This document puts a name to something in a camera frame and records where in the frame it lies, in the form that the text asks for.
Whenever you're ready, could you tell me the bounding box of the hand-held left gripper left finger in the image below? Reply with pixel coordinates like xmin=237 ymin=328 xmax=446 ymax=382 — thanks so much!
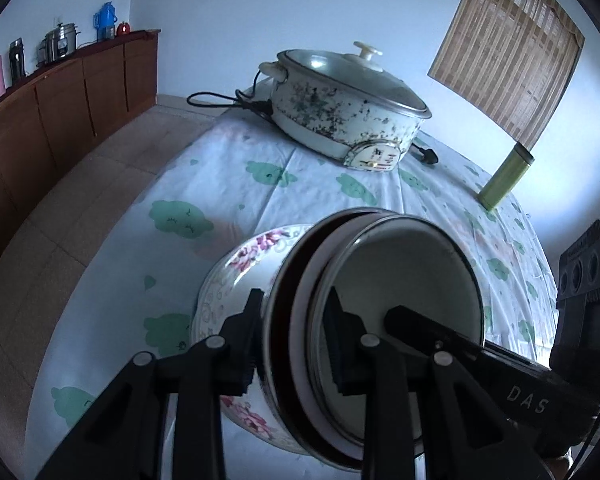
xmin=35 ymin=287 xmax=266 ymax=480

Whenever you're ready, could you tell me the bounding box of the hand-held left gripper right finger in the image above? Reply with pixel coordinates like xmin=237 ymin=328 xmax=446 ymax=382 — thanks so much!
xmin=322 ymin=286 xmax=551 ymax=480

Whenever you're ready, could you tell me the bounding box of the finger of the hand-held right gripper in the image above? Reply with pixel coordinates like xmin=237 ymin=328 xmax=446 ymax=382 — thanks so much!
xmin=384 ymin=305 xmax=486 ymax=362

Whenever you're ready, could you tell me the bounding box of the white enamel bowl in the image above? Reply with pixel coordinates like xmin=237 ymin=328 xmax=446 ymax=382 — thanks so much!
xmin=287 ymin=215 xmax=485 ymax=453

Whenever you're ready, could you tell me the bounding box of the pink floral rim plate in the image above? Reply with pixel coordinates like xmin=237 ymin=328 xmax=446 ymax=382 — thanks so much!
xmin=191 ymin=224 xmax=331 ymax=456

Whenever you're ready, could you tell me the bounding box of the stainless steel bowl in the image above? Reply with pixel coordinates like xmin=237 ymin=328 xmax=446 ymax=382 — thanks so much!
xmin=261 ymin=208 xmax=396 ymax=472

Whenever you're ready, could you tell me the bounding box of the green cloud print tablecloth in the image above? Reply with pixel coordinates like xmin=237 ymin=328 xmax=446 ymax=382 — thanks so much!
xmin=25 ymin=107 xmax=563 ymax=480

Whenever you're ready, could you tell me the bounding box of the green thermos bottle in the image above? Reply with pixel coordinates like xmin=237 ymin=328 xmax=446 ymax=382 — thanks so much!
xmin=476 ymin=142 xmax=536 ymax=211

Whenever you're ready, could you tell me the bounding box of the speckled white electric pot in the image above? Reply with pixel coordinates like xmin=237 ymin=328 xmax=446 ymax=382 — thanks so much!
xmin=258 ymin=60 xmax=421 ymax=173

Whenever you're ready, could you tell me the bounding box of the glass pot lid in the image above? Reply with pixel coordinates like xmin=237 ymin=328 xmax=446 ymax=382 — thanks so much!
xmin=275 ymin=41 xmax=432 ymax=121

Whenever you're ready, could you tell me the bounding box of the bamboo window blind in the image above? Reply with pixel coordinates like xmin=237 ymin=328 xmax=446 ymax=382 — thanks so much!
xmin=427 ymin=0 xmax=586 ymax=153

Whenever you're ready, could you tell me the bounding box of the brown wooden sideboard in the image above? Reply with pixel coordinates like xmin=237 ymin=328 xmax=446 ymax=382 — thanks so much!
xmin=0 ymin=29 xmax=159 ymax=291

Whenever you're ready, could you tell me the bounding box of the blue thermos jug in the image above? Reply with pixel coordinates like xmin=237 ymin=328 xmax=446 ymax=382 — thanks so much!
xmin=93 ymin=1 xmax=118 ymax=43

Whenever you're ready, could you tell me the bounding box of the steel rice cooker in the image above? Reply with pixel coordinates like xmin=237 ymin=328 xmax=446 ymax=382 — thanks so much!
xmin=36 ymin=22 xmax=82 ymax=67

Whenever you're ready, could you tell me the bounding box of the black thermos flask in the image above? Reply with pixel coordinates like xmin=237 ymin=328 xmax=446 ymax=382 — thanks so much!
xmin=7 ymin=38 xmax=27 ymax=87

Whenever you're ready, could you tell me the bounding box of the black power cord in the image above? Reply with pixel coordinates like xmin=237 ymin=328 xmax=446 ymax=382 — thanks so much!
xmin=186 ymin=71 xmax=439 ymax=166

